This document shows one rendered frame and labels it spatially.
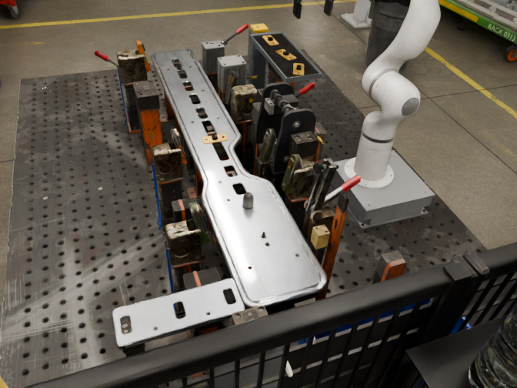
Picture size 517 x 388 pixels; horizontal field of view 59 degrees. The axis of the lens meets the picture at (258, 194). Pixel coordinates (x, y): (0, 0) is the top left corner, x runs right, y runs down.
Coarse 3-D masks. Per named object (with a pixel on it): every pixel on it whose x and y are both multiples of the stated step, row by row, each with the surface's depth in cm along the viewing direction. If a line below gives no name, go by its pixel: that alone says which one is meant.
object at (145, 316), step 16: (192, 288) 109; (208, 288) 109; (224, 288) 109; (144, 304) 105; (160, 304) 105; (192, 304) 105; (208, 304) 106; (224, 304) 106; (240, 304) 106; (144, 320) 102; (160, 320) 102; (176, 320) 102; (192, 320) 102; (208, 320) 102; (128, 336) 99; (144, 336) 99; (160, 336) 100
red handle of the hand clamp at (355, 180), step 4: (356, 176) 120; (348, 180) 120; (352, 180) 120; (356, 180) 119; (360, 180) 120; (344, 184) 120; (348, 184) 120; (352, 184) 120; (356, 184) 120; (340, 188) 121; (344, 188) 120; (348, 188) 120; (332, 192) 121; (336, 192) 120; (328, 196) 121; (332, 196) 120; (336, 196) 121; (328, 200) 121; (324, 204) 121; (312, 208) 121
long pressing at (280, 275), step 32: (160, 64) 192; (192, 64) 193; (192, 128) 158; (224, 128) 159; (224, 192) 134; (256, 192) 135; (224, 224) 125; (256, 224) 125; (288, 224) 126; (224, 256) 117; (256, 256) 117; (288, 256) 117; (256, 288) 110; (288, 288) 110; (320, 288) 111
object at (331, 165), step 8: (328, 160) 113; (320, 168) 111; (328, 168) 112; (336, 168) 112; (320, 176) 116; (328, 176) 113; (320, 184) 118; (328, 184) 115; (312, 192) 120; (320, 192) 116; (312, 200) 121; (320, 200) 118; (320, 208) 120
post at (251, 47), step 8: (248, 32) 190; (264, 32) 187; (248, 40) 191; (248, 48) 194; (256, 48) 189; (256, 56) 191; (256, 64) 194; (264, 64) 195; (248, 72) 202; (256, 72) 197; (264, 72) 198; (248, 80) 204; (256, 80) 199; (264, 80) 201; (256, 88) 202
